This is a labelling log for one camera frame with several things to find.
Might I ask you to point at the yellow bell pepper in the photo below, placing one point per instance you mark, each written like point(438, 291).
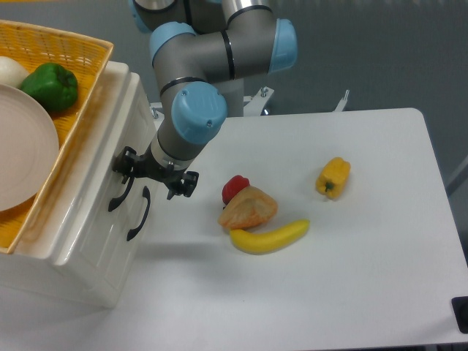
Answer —
point(333, 178)

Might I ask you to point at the yellow woven basket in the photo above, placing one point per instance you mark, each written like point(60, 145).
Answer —
point(72, 63)

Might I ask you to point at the black corner object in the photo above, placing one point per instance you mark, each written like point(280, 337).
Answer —
point(460, 309)

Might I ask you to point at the white drawer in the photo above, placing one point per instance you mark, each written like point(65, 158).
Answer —
point(131, 125)
point(102, 241)

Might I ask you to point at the white drawer cabinet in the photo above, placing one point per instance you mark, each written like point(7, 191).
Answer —
point(31, 266)

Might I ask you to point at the green bell pepper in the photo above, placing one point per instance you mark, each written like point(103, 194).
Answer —
point(51, 86)

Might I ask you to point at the red bell pepper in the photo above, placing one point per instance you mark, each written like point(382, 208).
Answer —
point(233, 187)

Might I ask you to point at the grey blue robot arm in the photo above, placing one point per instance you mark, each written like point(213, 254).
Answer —
point(242, 39)

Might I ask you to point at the white onion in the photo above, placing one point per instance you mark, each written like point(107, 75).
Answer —
point(12, 73)

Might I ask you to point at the yellow banana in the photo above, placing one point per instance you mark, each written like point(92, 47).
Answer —
point(272, 241)

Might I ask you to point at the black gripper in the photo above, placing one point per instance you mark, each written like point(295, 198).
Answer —
point(178, 182)

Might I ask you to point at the pink plate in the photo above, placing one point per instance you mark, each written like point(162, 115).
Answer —
point(29, 147)

